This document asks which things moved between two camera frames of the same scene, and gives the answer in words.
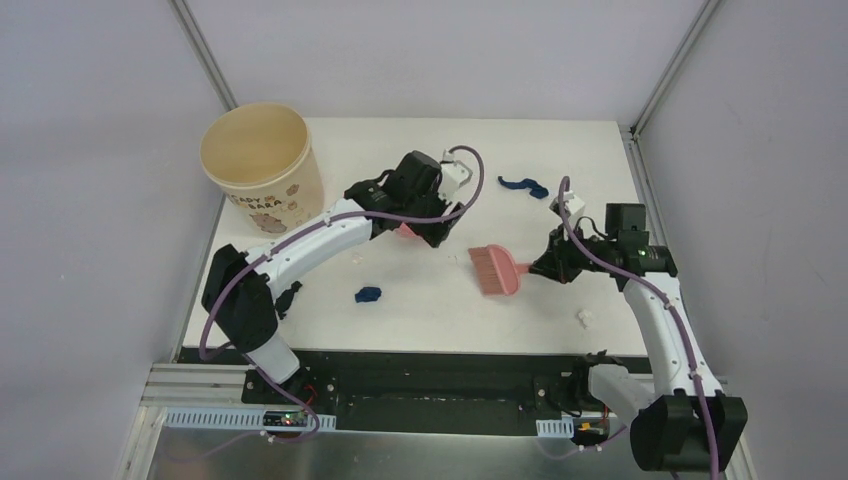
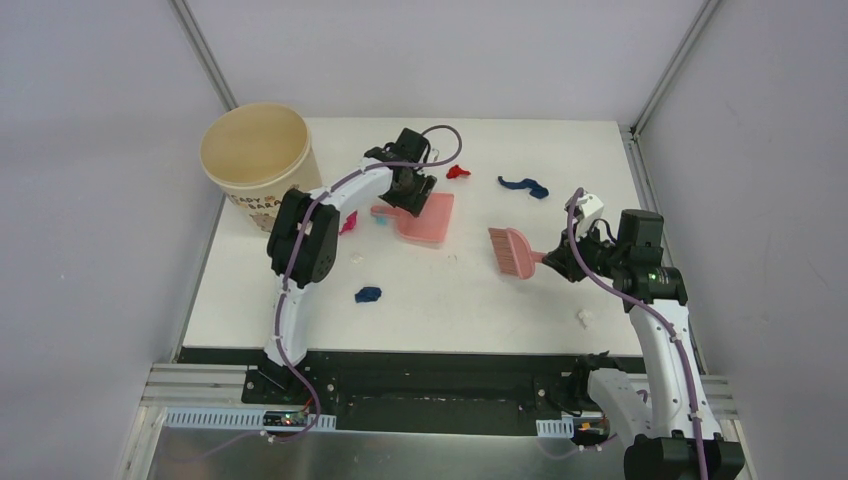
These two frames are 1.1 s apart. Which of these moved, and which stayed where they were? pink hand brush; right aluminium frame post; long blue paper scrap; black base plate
Moved: pink hand brush
Stayed: long blue paper scrap; black base plate; right aluminium frame post
